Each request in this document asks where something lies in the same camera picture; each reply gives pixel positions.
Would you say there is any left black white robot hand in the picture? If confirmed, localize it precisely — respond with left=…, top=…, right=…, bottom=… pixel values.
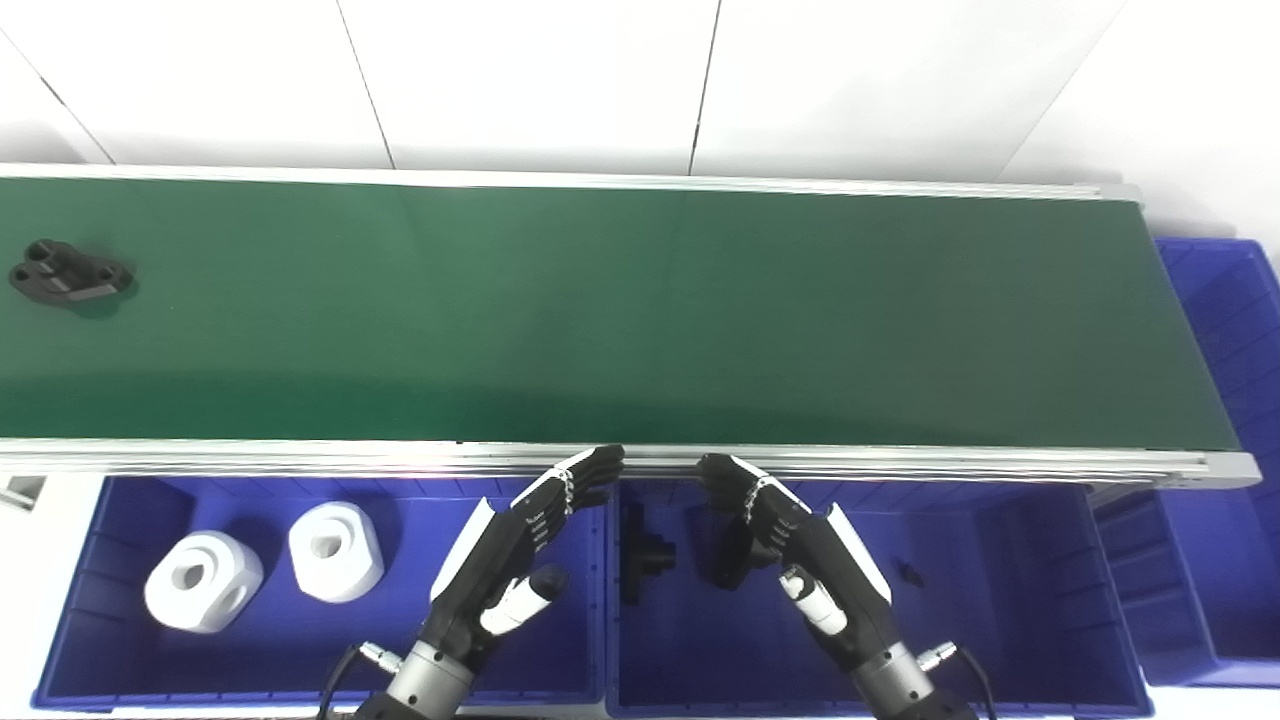
left=418, top=444, right=627, bottom=669

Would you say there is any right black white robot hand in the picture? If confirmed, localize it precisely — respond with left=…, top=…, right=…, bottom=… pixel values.
left=696, top=453, right=896, bottom=673

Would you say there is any black flanged part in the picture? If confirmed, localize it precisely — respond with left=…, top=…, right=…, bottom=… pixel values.
left=620, top=500, right=679, bottom=607
left=700, top=515, right=781, bottom=591
left=8, top=239, right=136, bottom=306

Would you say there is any white block part with holes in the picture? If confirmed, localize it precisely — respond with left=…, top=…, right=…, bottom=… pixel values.
left=143, top=530, right=266, bottom=635
left=288, top=501, right=386, bottom=605

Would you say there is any blue bin with black parts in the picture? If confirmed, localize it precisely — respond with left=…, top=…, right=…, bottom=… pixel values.
left=605, top=478, right=1156, bottom=719

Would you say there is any blue bin with white parts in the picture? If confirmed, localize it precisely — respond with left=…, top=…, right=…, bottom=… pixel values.
left=30, top=475, right=611, bottom=713

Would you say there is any green conveyor belt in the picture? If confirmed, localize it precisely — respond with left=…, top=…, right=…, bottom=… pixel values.
left=0, top=178, right=1242, bottom=452
left=0, top=163, right=1263, bottom=491

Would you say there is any empty blue bin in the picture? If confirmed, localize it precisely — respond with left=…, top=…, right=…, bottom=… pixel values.
left=1090, top=237, right=1280, bottom=689

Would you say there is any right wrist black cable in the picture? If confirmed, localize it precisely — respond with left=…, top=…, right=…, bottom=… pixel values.
left=918, top=645, right=996, bottom=720

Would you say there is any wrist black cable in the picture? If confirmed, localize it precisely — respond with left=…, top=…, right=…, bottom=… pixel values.
left=918, top=645, right=996, bottom=720
left=318, top=643, right=403, bottom=720

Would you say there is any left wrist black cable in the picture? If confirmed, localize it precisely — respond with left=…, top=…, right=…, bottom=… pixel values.
left=318, top=643, right=403, bottom=720

